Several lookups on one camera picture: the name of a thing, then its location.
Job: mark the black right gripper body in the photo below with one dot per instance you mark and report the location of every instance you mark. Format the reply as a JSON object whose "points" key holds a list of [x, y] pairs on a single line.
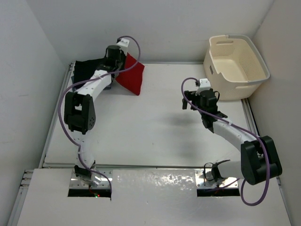
{"points": [[195, 100]]}

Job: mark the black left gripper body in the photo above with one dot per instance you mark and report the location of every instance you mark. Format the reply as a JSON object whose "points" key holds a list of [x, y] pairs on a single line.
{"points": [[120, 63]]}

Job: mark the red garment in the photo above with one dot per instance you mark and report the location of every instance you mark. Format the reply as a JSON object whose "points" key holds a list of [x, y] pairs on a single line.
{"points": [[132, 79]]}

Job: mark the black garment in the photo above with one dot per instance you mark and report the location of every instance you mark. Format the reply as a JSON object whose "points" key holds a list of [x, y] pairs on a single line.
{"points": [[84, 70]]}

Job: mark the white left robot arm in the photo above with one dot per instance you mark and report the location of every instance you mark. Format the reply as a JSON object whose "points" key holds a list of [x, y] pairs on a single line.
{"points": [[77, 111]]}

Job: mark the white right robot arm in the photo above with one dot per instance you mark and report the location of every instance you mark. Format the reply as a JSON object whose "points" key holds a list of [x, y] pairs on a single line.
{"points": [[257, 154]]}

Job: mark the cream perforated laundry basket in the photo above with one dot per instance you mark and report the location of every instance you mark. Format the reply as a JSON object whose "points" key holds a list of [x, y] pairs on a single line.
{"points": [[234, 66]]}

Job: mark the white front cover panel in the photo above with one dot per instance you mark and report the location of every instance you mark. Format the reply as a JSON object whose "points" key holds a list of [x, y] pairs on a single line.
{"points": [[143, 197]]}

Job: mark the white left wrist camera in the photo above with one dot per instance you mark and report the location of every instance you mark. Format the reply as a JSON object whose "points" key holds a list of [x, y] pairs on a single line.
{"points": [[123, 44]]}

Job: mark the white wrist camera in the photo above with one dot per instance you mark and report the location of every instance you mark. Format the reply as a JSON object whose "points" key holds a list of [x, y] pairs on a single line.
{"points": [[202, 85], [123, 44]]}

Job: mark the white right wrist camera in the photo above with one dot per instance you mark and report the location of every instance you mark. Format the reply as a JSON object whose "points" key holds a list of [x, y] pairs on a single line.
{"points": [[202, 85]]}

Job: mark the aluminium table edge rail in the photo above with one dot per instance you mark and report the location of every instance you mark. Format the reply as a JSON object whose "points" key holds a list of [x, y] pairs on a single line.
{"points": [[54, 118]]}

